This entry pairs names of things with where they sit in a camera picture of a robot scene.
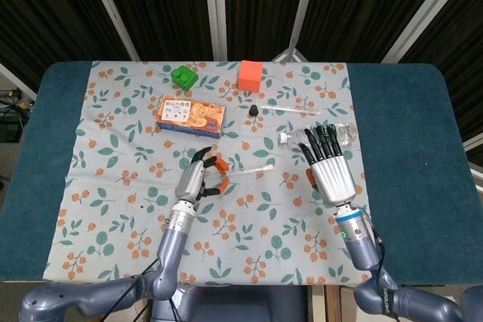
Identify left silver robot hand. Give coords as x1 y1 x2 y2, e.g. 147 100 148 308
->
174 146 230 206

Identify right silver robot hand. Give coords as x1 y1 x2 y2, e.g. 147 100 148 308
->
297 124 358 206

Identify wide clear glass test tube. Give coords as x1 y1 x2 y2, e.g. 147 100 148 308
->
228 165 267 178

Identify thin clear glass test tube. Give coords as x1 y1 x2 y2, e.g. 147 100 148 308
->
258 103 321 116

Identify clear water bottle green label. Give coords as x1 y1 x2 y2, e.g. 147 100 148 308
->
278 122 358 146

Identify orange blue cracker box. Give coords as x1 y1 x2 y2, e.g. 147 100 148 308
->
155 98 226 139

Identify floral printed tablecloth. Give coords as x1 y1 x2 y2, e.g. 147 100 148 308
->
43 60 369 286

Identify green toy building block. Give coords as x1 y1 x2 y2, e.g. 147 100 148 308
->
170 66 199 91

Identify orange foam cube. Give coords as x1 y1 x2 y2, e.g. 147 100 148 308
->
238 60 264 92

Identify grey-blue robot torso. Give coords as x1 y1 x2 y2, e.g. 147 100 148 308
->
150 284 310 322

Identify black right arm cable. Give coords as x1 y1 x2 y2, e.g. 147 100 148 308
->
361 208 397 322

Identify tangled yellow black cables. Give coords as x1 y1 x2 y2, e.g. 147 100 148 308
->
0 87 37 112

